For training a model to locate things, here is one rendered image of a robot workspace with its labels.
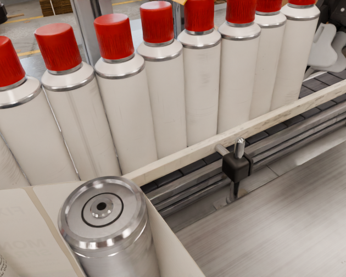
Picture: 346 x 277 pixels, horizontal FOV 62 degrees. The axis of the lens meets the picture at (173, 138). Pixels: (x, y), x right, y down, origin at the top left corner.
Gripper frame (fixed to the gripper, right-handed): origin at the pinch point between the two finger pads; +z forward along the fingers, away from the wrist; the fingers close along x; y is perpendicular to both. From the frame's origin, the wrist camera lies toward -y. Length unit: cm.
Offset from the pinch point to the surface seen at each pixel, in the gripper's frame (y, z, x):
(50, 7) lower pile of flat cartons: -422, 65, 53
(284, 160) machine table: 6.9, 12.7, -1.2
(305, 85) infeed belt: -2.3, 1.6, 8.0
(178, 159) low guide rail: 4.8, 14.5, -21.1
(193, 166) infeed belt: 4.1, 16.2, -17.2
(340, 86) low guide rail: 4.8, -0.8, 5.4
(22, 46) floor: -328, 101, 13
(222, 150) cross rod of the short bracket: 6.2, 11.9, -15.9
